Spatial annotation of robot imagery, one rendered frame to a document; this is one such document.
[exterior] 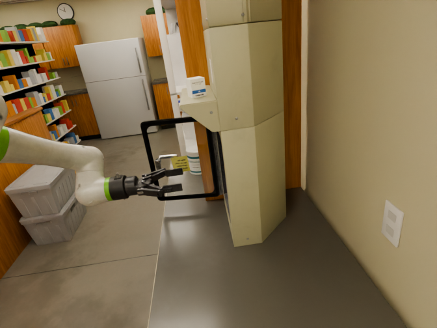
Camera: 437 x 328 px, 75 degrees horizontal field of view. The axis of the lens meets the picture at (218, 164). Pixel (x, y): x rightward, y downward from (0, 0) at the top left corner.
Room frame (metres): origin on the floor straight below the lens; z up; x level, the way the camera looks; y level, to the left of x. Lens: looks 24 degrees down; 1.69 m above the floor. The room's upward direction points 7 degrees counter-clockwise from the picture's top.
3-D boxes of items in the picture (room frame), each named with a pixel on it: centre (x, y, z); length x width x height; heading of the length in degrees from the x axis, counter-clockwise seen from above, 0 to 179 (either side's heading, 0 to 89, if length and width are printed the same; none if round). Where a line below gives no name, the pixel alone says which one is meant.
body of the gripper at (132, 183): (1.00, 0.32, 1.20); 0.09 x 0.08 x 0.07; 93
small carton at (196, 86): (0.98, 0.04, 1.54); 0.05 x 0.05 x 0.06; 21
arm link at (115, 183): (1.00, 0.39, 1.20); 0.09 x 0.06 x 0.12; 3
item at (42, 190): (2.62, 1.73, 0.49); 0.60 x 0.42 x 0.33; 3
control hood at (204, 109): (1.03, 0.04, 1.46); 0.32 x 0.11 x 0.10; 3
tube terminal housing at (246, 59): (1.04, -0.14, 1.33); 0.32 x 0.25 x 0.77; 3
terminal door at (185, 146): (1.20, 0.16, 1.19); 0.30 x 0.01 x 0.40; 85
